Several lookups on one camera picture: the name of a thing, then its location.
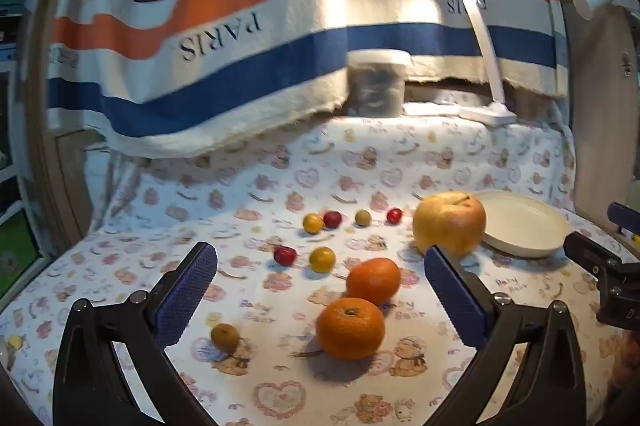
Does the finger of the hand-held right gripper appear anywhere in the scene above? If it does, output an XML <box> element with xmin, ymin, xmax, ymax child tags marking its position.
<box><xmin>606</xmin><ymin>202</ymin><xmax>640</xmax><ymax>237</ymax></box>
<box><xmin>563</xmin><ymin>231</ymin><xmax>640</xmax><ymax>277</ymax></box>

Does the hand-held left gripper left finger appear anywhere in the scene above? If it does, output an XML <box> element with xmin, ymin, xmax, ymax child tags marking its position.
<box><xmin>52</xmin><ymin>242</ymin><xmax>219</xmax><ymax>426</ymax></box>

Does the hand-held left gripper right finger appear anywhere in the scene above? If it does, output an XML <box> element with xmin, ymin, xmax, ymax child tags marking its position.
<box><xmin>424</xmin><ymin>244</ymin><xmax>587</xmax><ymax>426</ymax></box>

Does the small brown round fruit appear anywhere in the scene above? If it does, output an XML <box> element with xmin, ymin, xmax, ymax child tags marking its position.
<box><xmin>210</xmin><ymin>323</ymin><xmax>241</xmax><ymax>355</ymax></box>

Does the large yellow apple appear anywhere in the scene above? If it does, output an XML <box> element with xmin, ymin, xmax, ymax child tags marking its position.
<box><xmin>412</xmin><ymin>191</ymin><xmax>487</xmax><ymax>258</ymax></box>

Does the cream round plate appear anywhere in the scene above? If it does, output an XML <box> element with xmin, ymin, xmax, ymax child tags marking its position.
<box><xmin>472</xmin><ymin>189</ymin><xmax>572</xmax><ymax>259</ymax></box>

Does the orange tangerine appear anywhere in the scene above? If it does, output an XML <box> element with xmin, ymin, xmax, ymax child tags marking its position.
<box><xmin>315</xmin><ymin>297</ymin><xmax>386</xmax><ymax>361</ymax></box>
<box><xmin>346</xmin><ymin>257</ymin><xmax>402</xmax><ymax>307</ymax></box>

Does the bear print tablecloth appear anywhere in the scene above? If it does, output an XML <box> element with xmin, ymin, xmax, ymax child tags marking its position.
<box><xmin>0</xmin><ymin>113</ymin><xmax>640</xmax><ymax>426</ymax></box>

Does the wooden board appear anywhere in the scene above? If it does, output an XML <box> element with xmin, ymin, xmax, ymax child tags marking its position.
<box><xmin>550</xmin><ymin>0</ymin><xmax>640</xmax><ymax>217</ymax></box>

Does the white remote control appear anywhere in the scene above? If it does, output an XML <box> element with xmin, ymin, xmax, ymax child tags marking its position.
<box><xmin>402</xmin><ymin>102</ymin><xmax>463</xmax><ymax>117</ymax></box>

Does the white desk lamp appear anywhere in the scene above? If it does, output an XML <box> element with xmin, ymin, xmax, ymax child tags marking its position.
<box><xmin>378</xmin><ymin>0</ymin><xmax>517</xmax><ymax>127</ymax></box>

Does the white cylindrical knob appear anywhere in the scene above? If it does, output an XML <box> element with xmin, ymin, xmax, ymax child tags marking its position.
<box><xmin>572</xmin><ymin>0</ymin><xmax>640</xmax><ymax>19</ymax></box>

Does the translucent plastic container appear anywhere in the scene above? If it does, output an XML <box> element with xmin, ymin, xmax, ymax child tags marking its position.
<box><xmin>347</xmin><ymin>50</ymin><xmax>410</xmax><ymax>118</ymax></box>

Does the curved wooden frame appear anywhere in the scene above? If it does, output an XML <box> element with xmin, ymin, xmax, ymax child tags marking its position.
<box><xmin>17</xmin><ymin>0</ymin><xmax>101</xmax><ymax>257</ymax></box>

